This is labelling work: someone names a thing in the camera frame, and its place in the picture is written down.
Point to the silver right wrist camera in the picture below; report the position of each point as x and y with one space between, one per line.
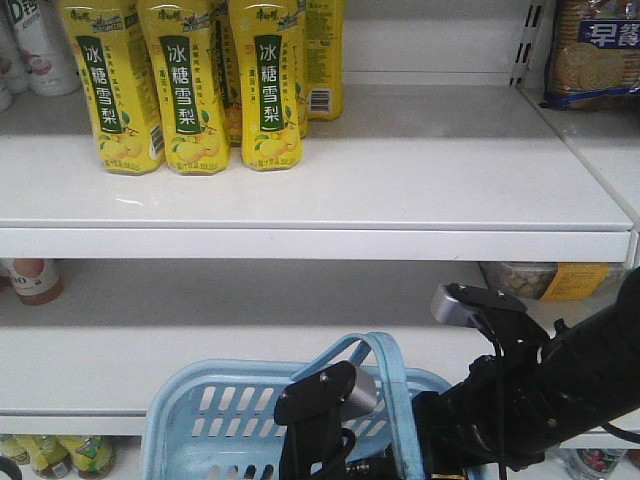
453 304

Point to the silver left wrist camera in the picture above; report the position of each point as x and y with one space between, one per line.
365 396

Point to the green tea bottle bottom shelf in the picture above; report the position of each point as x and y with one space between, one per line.
93 456

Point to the clear cookie tub yellow label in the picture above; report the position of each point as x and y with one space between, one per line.
552 281

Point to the yellow pear drink bottle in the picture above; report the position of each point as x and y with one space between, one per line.
324 57
113 63
266 35
179 36

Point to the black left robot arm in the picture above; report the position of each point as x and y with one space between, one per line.
343 422

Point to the yellow pear drink bottle middle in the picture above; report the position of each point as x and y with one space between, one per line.
179 36

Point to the light blue plastic basket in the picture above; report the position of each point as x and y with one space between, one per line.
214 419

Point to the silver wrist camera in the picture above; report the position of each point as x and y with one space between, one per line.
453 304
365 396

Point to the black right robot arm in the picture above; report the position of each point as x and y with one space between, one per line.
535 390

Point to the yellow pear drink bottle left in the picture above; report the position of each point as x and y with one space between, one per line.
113 63

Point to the yellow pear drink bottle right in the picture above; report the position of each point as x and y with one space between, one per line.
266 35

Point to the yellow pear drink bottle rear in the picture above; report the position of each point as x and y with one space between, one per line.
324 57

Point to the white yogurt drink bottle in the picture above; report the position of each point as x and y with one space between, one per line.
43 47

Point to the blue breakfast biscuit pack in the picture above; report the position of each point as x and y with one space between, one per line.
593 61

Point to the white store shelving unit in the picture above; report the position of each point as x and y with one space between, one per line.
442 158

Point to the peach drink bottle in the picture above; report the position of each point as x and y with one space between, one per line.
36 281

